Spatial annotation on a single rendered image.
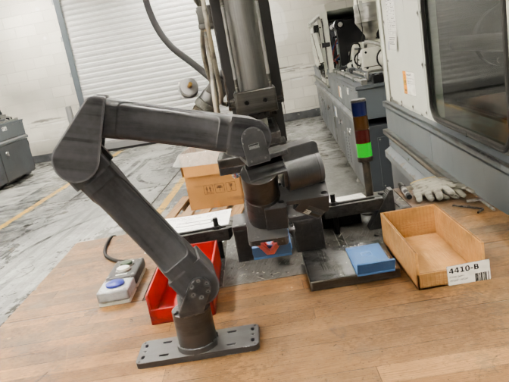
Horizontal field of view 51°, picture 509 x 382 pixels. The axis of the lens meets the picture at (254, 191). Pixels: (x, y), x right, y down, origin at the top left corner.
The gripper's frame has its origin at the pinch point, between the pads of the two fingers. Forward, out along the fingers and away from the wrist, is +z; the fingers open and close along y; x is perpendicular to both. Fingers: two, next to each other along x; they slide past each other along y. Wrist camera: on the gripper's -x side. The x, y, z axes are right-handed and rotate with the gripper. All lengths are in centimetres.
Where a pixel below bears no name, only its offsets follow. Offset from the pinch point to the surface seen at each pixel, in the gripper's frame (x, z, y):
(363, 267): -16.5, 5.0, -3.0
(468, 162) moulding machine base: -65, 45, 59
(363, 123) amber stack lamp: -27, 9, 43
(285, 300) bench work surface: -1.6, 9.1, -5.1
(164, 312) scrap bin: 20.8, 7.3, -5.4
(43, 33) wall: 374, 391, 899
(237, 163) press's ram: 4.5, 1.5, 26.0
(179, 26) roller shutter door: 116, 400, 868
